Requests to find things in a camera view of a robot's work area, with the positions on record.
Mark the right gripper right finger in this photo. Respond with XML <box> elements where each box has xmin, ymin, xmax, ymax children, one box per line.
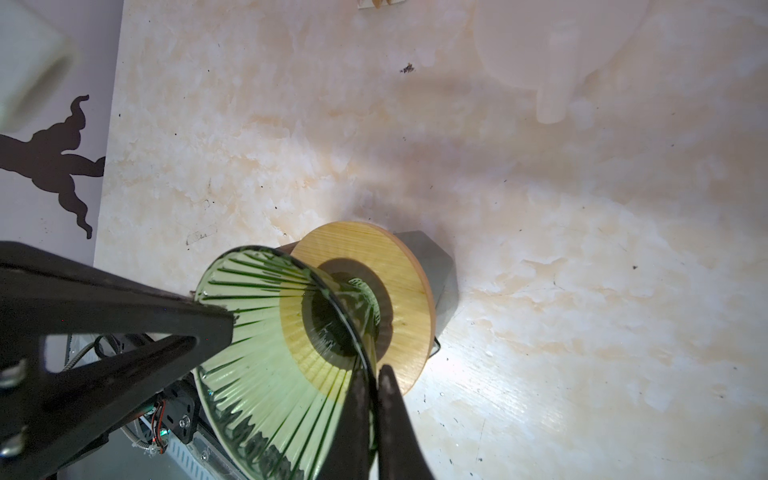
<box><xmin>376</xmin><ymin>365</ymin><xmax>435</xmax><ymax>480</ymax></box>

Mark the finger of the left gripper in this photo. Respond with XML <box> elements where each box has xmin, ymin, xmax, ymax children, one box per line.
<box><xmin>1</xmin><ymin>241</ymin><xmax>234</xmax><ymax>479</ymax></box>

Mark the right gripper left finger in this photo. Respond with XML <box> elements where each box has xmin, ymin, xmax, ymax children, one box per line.
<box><xmin>317</xmin><ymin>368</ymin><xmax>371</xmax><ymax>480</ymax></box>

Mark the green glass dripper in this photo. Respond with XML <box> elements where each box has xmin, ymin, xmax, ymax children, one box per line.
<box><xmin>194</xmin><ymin>246</ymin><xmax>383</xmax><ymax>479</ymax></box>

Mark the wooden ring holder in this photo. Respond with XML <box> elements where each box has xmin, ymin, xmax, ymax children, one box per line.
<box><xmin>291</xmin><ymin>221</ymin><xmax>437</xmax><ymax>394</ymax></box>

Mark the clear plastic dripper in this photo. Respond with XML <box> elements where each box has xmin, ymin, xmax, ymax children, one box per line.
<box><xmin>473</xmin><ymin>0</ymin><xmax>649</xmax><ymax>124</ymax></box>

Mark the coffee filter pack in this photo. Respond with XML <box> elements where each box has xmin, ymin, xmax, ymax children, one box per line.
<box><xmin>357</xmin><ymin>0</ymin><xmax>405</xmax><ymax>9</ymax></box>

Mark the black base frame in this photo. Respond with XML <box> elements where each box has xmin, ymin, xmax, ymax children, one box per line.
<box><xmin>46</xmin><ymin>334</ymin><xmax>245</xmax><ymax>479</ymax></box>

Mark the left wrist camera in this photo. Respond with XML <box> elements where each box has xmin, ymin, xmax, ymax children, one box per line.
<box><xmin>1</xmin><ymin>1</ymin><xmax>78</xmax><ymax>132</ymax></box>

